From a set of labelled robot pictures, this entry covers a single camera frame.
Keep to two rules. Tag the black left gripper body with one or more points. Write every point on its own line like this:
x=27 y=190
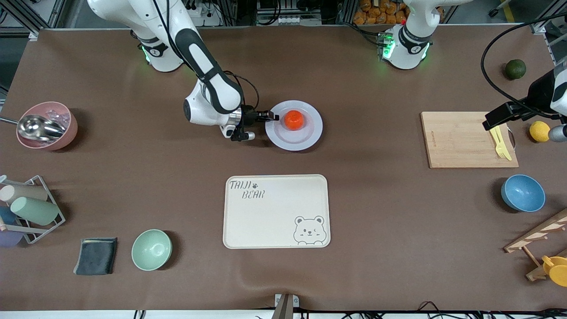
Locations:
x=538 y=94

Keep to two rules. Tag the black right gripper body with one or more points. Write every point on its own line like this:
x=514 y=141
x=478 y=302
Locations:
x=248 y=117

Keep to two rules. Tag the orange fruit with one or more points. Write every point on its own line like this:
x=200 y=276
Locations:
x=294 y=120

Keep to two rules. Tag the white round plate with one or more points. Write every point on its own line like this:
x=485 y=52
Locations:
x=305 y=141

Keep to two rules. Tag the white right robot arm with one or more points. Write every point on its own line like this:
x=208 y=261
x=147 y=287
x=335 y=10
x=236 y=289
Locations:
x=208 y=66

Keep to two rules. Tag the yellow plastic fork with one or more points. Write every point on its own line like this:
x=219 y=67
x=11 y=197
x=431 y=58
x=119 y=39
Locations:
x=497 y=141

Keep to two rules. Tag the yellow plastic knife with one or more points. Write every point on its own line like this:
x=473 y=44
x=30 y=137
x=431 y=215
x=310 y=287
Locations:
x=505 y=146

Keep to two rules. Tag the dark green lime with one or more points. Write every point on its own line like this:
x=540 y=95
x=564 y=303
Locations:
x=515 y=69

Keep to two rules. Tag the yellow lemon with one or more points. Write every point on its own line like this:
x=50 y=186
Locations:
x=538 y=132

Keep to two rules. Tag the wooden cutting board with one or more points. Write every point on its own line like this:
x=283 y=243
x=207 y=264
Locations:
x=460 y=141

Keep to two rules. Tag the blue bowl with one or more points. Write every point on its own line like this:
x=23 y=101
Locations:
x=523 y=193

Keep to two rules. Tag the cream bear print tray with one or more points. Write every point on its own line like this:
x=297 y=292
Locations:
x=274 y=212

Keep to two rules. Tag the white power strip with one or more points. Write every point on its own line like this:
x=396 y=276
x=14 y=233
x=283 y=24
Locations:
x=197 y=15

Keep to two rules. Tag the wooden stand rack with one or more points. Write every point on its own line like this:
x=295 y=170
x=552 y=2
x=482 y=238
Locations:
x=536 y=235

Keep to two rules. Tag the bag of orange snacks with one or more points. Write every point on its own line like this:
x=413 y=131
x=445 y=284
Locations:
x=381 y=11

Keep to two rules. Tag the brown table mat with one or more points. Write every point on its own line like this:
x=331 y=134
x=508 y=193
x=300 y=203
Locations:
x=376 y=230

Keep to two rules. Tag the yellow mug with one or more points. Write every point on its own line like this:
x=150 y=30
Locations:
x=557 y=271

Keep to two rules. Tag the pale green bowl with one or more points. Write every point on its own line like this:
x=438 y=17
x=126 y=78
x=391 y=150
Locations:
x=151 y=250

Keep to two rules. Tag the pink bowl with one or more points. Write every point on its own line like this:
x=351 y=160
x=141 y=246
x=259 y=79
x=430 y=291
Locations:
x=66 y=133

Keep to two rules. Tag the dark grey folded cloth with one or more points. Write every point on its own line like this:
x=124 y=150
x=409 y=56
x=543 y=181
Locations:
x=95 y=256

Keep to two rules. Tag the metal scoop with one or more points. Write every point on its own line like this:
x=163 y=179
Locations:
x=40 y=127

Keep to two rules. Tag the pale green cup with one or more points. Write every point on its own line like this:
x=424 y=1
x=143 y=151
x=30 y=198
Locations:
x=35 y=211

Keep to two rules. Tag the beige cup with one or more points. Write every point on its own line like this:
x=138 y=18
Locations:
x=26 y=192

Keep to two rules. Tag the blue cup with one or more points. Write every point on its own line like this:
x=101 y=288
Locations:
x=7 y=215

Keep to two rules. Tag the purple cup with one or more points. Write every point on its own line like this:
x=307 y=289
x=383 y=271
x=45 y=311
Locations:
x=9 y=238

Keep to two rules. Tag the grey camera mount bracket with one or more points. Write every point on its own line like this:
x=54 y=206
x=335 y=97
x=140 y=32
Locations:
x=285 y=305

